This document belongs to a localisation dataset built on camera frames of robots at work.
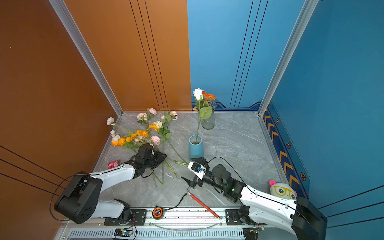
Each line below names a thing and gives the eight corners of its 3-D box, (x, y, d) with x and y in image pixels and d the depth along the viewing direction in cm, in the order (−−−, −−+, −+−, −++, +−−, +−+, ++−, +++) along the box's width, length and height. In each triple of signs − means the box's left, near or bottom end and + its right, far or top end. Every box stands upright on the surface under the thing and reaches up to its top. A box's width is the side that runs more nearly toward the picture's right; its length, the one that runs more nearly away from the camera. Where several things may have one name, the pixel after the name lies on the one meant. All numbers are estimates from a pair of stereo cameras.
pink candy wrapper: (108, 169, 93) (106, 167, 90) (109, 164, 95) (107, 161, 92) (120, 167, 94) (118, 164, 91) (121, 162, 96) (119, 159, 93)
